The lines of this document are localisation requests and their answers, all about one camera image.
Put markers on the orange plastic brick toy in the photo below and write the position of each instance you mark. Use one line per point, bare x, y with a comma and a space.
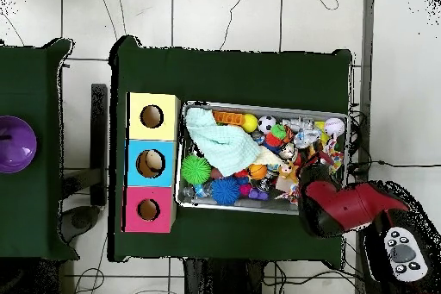
227, 118

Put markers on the green spiky creature toy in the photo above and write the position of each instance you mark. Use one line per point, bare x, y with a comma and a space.
278, 131

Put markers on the small soccer ball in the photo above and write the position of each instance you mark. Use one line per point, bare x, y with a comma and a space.
267, 124

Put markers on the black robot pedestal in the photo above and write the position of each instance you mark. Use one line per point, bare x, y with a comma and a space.
220, 280

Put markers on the purple plastic bowl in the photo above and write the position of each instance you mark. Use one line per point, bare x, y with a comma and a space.
17, 145

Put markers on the wooden box with three holes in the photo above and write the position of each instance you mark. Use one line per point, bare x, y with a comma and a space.
136, 133

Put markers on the yellow plastic ball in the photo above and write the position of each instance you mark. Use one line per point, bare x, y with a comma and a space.
249, 123

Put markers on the small orange basketball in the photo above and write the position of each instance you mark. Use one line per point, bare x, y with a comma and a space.
257, 171

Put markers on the grey metal bar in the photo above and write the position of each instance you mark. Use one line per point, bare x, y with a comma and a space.
368, 32

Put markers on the cream waffle cloth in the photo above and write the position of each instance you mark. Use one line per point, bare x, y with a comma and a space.
269, 157

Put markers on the black upright panel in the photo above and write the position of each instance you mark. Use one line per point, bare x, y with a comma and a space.
99, 135

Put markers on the mint green waffle cloth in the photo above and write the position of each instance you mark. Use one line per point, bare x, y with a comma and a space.
224, 145

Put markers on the brown plush monkey toy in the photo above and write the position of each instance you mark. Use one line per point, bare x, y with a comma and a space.
288, 171

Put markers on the dark grey round base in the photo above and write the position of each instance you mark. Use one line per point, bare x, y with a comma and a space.
81, 221

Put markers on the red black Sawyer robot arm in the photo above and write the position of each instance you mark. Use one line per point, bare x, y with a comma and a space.
344, 204

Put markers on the green spiky rubber ball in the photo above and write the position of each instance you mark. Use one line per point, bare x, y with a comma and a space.
195, 170

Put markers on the blue spiky rubber ball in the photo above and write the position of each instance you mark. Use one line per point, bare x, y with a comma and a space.
225, 190

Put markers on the dark green tablecloth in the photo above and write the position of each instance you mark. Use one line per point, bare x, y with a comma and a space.
224, 76
27, 211

